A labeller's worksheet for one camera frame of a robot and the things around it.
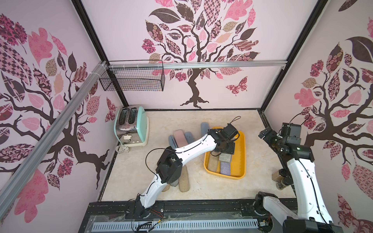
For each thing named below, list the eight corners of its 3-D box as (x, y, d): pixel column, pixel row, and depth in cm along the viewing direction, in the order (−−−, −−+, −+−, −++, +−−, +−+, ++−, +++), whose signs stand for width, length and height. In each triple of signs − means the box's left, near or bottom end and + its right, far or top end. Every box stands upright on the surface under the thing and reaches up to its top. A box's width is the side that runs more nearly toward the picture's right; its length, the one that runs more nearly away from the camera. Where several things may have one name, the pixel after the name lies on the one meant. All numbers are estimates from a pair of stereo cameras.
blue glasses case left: (171, 150, 99) (170, 145, 94) (167, 141, 104) (166, 136, 99) (177, 147, 100) (177, 142, 95) (173, 139, 105) (172, 134, 100)
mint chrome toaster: (123, 150, 98) (112, 135, 84) (125, 121, 115) (116, 105, 101) (150, 145, 100) (143, 129, 86) (148, 118, 117) (143, 101, 103)
